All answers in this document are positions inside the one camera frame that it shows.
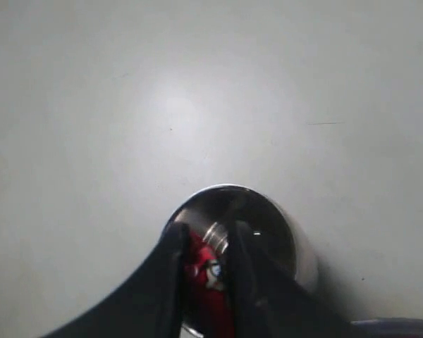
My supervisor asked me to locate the steel bowl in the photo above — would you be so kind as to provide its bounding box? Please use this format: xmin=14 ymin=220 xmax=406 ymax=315
xmin=352 ymin=318 xmax=423 ymax=338

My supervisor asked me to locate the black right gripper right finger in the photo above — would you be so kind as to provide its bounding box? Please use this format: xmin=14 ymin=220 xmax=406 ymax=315
xmin=228 ymin=222 xmax=356 ymax=337

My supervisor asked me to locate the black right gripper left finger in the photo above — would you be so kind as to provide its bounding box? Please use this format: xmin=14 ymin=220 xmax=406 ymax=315
xmin=47 ymin=223 xmax=190 ymax=337

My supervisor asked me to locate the stainless steel cup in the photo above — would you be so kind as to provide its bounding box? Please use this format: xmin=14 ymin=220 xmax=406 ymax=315
xmin=161 ymin=182 xmax=320 ymax=335

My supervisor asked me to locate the red candy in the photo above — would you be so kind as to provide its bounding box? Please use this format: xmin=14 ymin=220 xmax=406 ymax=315
xmin=184 ymin=231 xmax=235 ymax=337

